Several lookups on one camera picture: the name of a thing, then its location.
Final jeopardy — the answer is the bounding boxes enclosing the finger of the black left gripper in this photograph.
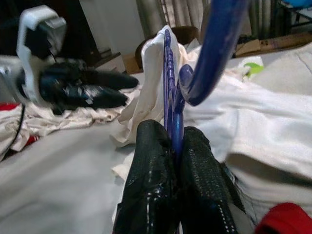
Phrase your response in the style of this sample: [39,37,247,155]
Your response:
[84,70,138,90]
[81,86,129,109]

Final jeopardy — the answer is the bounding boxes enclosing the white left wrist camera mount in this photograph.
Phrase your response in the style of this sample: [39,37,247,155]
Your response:
[16,6,68,105]

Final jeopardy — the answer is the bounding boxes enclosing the brown cardboard box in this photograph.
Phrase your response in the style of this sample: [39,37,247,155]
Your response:
[235,33,312,58]

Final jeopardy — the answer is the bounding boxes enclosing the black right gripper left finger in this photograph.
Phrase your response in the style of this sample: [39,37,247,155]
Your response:
[113,119,181,234]

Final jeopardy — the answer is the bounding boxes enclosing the beige trousers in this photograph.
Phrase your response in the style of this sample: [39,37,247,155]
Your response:
[0,97,142,161]

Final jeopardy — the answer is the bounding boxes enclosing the beige curtain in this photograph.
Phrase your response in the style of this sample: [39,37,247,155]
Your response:
[135,0,271,39]

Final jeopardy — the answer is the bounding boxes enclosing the white garment green print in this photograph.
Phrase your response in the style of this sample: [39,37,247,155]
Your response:
[229,55,266,81]

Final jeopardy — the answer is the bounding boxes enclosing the purple plastic hanger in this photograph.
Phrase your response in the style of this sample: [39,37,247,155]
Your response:
[163,0,249,161]

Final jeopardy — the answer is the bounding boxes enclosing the grey table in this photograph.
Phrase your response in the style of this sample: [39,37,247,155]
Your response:
[0,52,312,234]

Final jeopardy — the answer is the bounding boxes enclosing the red white striped garment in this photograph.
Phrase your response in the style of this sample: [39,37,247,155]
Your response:
[0,102,39,147]

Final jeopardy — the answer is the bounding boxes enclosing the white t-shirt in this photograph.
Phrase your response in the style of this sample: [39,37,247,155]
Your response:
[109,24,312,220]

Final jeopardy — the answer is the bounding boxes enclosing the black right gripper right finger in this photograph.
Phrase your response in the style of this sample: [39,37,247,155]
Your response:
[179,126,246,234]

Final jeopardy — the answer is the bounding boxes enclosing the dark brown armchair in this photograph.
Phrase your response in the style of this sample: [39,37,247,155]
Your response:
[135,25,201,70]

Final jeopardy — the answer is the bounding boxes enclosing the red rolled cloth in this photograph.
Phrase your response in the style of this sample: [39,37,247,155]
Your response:
[254,202,312,234]

